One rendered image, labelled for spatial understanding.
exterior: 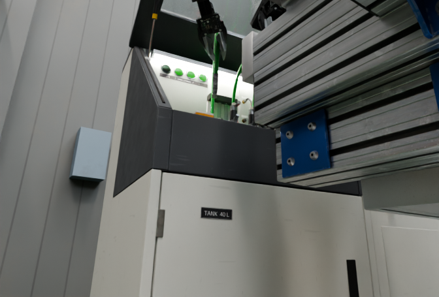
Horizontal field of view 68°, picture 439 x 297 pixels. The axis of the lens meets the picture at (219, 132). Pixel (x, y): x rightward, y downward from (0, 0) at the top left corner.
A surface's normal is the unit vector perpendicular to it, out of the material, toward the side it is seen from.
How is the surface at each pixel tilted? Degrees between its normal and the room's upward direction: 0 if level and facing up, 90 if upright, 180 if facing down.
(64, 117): 90
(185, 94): 90
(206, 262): 90
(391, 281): 90
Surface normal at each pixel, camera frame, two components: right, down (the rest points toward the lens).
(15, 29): 0.55, -0.26
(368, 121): -0.84, -0.20
